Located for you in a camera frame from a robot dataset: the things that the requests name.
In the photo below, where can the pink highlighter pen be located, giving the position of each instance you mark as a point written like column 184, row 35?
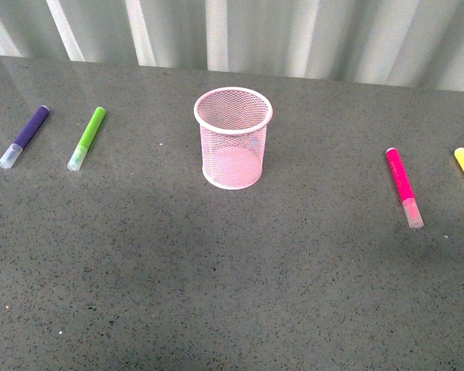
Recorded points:
column 404, row 189

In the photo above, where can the purple highlighter pen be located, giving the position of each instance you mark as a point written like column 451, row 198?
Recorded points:
column 24, row 137

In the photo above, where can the pink mesh pen cup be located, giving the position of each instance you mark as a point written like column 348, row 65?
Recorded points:
column 233, row 129

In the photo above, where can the green highlighter pen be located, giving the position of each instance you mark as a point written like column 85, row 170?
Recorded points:
column 86, row 140

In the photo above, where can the white pleated curtain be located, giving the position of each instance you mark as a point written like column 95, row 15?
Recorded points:
column 397, row 43

